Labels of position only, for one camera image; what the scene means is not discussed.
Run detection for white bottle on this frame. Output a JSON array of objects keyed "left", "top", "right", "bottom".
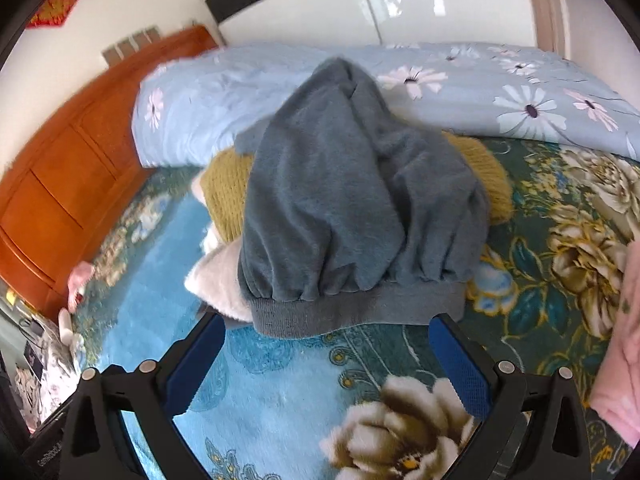
[{"left": 57, "top": 307, "right": 76, "bottom": 343}]

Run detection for mustard yellow knitted sweater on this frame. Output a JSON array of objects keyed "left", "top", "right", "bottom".
[{"left": 202, "top": 132, "right": 513, "bottom": 246}]

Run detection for cluttered bedside table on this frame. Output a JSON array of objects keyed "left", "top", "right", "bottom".
[{"left": 0, "top": 285, "right": 81, "bottom": 431}]

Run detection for red wall decoration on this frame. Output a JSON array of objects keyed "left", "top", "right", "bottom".
[{"left": 26, "top": 0, "right": 85, "bottom": 30}]

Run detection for light blue floral quilt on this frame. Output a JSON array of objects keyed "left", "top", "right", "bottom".
[{"left": 131, "top": 42, "right": 640, "bottom": 168}]

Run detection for grey-blue sweatshirt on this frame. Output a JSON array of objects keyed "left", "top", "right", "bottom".
[{"left": 235, "top": 57, "right": 491, "bottom": 341}]

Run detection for small pink cloth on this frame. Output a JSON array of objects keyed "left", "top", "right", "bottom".
[{"left": 67, "top": 261, "right": 96, "bottom": 311}]

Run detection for pink garment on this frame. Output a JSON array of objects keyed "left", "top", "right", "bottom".
[{"left": 589, "top": 240, "right": 640, "bottom": 451}]

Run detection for orange wooden headboard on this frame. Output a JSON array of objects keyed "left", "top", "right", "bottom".
[{"left": 0, "top": 25, "right": 221, "bottom": 321}]

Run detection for wall switch panels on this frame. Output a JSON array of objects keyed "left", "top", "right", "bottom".
[{"left": 101, "top": 25, "right": 163, "bottom": 67}]

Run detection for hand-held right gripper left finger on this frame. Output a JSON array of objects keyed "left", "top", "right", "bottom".
[{"left": 60, "top": 312, "right": 228, "bottom": 480}]

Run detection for white fluffy garment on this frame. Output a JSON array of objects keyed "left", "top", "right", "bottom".
[{"left": 184, "top": 170, "right": 256, "bottom": 323}]

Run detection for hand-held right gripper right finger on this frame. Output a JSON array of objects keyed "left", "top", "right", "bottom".
[{"left": 427, "top": 312, "right": 593, "bottom": 480}]

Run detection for white glossy wardrobe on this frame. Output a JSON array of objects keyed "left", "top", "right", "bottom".
[{"left": 200, "top": 0, "right": 546, "bottom": 48}]

